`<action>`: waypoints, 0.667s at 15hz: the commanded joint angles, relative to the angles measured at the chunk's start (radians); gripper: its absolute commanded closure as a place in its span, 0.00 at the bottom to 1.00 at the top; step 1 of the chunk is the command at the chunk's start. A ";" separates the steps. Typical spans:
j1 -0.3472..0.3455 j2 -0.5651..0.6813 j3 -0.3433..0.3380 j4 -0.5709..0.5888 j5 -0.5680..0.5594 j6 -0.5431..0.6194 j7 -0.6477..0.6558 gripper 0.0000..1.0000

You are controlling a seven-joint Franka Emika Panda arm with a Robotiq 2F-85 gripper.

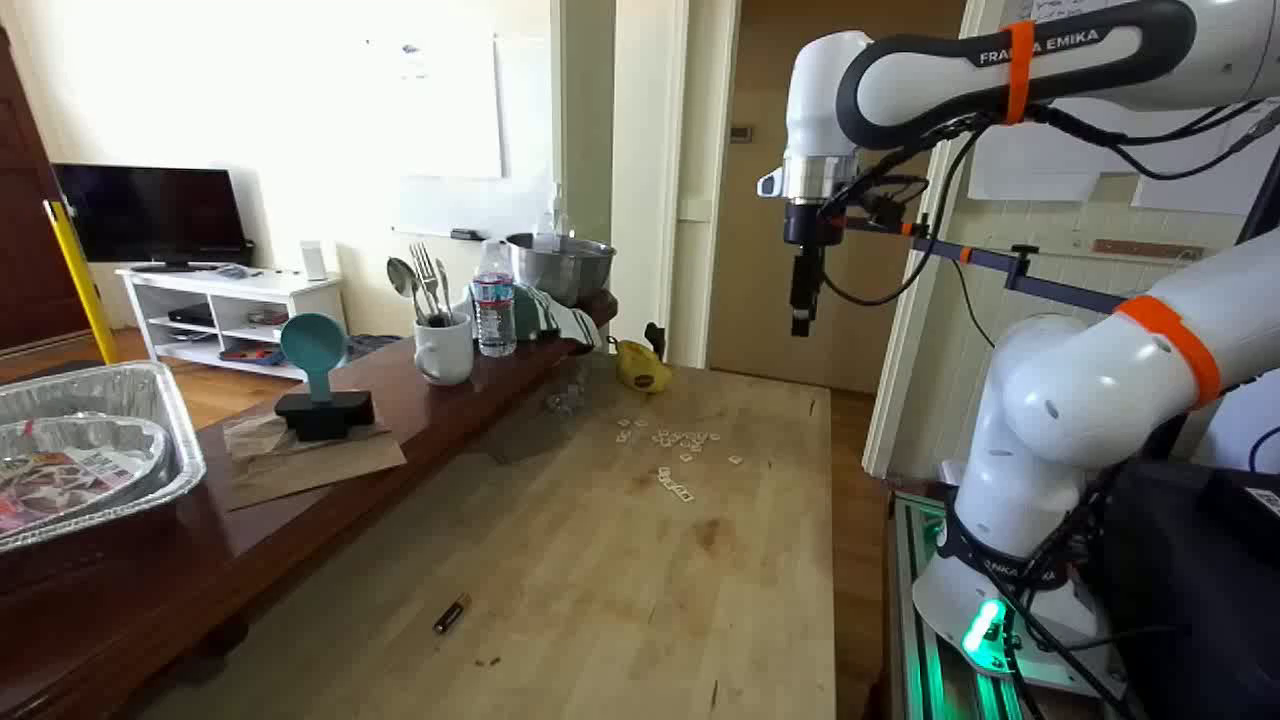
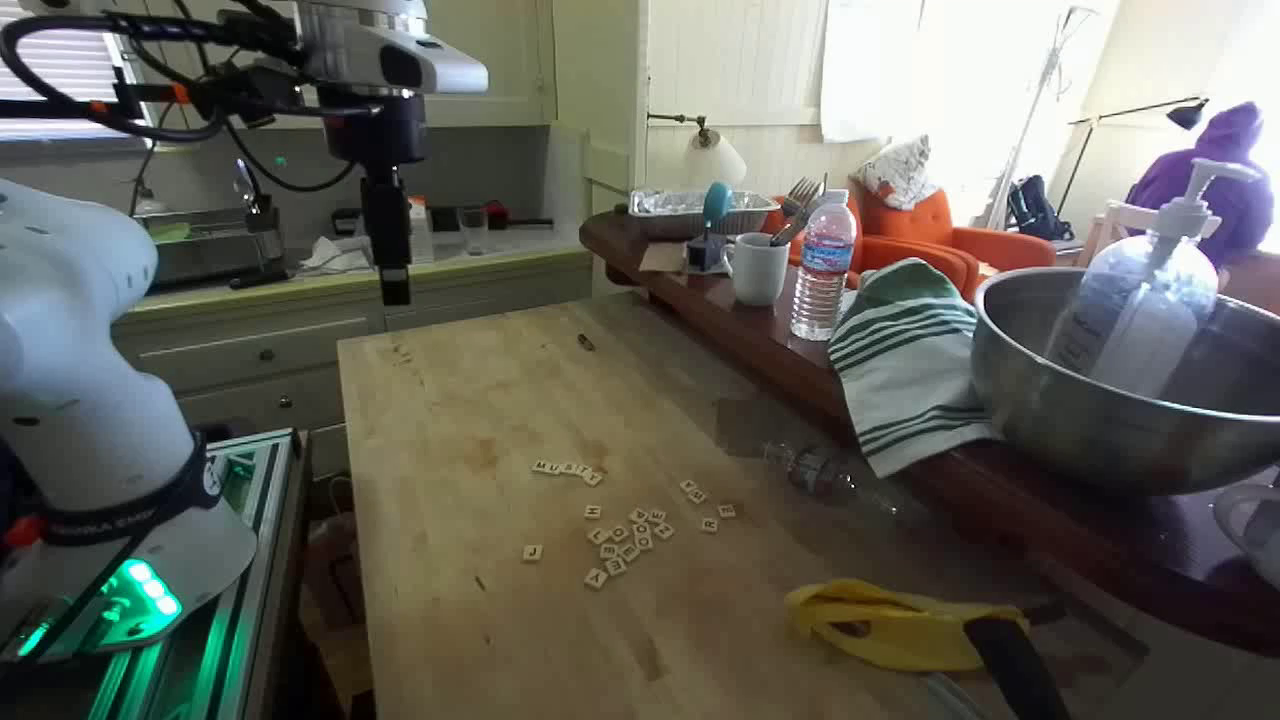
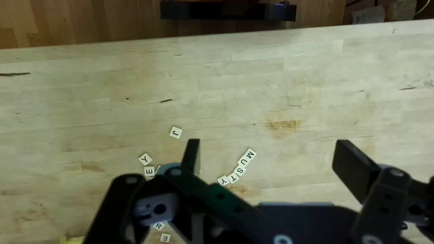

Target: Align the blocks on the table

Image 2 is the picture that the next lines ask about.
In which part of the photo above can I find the clear plastic water bottle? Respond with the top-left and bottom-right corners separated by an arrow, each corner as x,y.
789,187 -> 856,342

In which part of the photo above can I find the green striped white towel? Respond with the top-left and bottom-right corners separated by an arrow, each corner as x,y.
830,260 -> 992,482

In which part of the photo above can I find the white pump dispenser bottle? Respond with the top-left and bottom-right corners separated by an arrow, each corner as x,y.
1047,158 -> 1262,397

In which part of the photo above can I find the letter tile A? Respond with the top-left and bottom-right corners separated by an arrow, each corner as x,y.
522,545 -> 544,563

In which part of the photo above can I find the crumpled clear plastic wrap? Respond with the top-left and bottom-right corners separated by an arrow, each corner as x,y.
764,445 -> 897,518

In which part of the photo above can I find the yellow black hand tool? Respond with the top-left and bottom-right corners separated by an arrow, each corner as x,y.
785,575 -> 1074,720

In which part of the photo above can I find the white ceramic mug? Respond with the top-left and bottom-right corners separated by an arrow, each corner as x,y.
723,232 -> 789,308

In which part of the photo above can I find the orange cloth bag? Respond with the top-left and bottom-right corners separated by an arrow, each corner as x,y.
758,180 -> 1061,302

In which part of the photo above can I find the large steel mixing bowl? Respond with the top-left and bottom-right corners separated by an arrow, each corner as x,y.
971,270 -> 1280,498

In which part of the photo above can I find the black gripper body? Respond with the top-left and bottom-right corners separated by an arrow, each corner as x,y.
319,91 -> 424,170

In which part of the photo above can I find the white table lamp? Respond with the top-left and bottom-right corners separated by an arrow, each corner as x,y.
647,111 -> 748,187

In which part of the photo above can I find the teal scoop on black base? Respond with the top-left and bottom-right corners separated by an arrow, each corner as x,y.
688,180 -> 734,271

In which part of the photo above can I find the purple plush toy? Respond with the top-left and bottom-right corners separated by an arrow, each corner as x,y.
1125,101 -> 1280,270

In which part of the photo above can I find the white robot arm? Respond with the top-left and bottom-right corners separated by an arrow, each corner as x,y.
0,0 -> 487,652

